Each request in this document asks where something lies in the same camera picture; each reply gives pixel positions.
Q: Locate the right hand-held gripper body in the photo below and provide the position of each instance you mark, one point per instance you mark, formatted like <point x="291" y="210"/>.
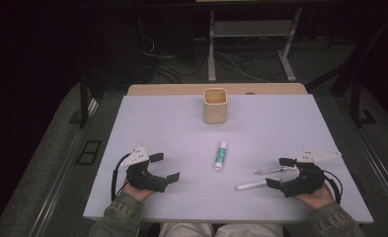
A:
<point x="310" y="181"/>

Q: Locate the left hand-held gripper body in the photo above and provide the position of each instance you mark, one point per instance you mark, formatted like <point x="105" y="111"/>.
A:
<point x="142" y="179"/>

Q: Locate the translucent frosted pen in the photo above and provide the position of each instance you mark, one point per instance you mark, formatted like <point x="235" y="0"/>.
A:
<point x="270" y="170"/>

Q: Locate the person's left hand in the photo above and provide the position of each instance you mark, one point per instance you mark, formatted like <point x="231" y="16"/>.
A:
<point x="139" y="194"/>

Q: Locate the person's right hand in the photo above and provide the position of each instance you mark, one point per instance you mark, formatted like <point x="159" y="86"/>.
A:
<point x="316" y="199"/>

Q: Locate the white pen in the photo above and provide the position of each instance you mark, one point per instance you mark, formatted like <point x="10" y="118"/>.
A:
<point x="249" y="186"/>

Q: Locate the white green glue stick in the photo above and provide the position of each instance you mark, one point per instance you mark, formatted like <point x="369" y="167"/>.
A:
<point x="220" y="156"/>

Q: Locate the person's right leg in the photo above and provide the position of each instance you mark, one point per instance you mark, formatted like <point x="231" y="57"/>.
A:
<point x="247" y="231"/>

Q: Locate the person's leg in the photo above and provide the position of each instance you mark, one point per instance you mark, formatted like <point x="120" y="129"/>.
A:
<point x="247" y="231"/>
<point x="186" y="231"/>

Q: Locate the person's left leg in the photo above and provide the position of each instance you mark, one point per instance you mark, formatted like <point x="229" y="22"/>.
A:
<point x="186" y="231"/>

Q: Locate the beige square pen holder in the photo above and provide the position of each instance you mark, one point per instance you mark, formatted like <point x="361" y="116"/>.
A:
<point x="215" y="112"/>

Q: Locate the black metal stand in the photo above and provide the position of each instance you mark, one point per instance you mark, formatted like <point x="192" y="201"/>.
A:
<point x="83" y="105"/>
<point x="356" y="105"/>

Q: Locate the white metal stand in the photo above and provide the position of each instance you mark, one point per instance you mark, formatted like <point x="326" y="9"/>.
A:
<point x="247" y="29"/>

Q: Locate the black floor frame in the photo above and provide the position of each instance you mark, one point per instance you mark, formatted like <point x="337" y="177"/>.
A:
<point x="89" y="152"/>

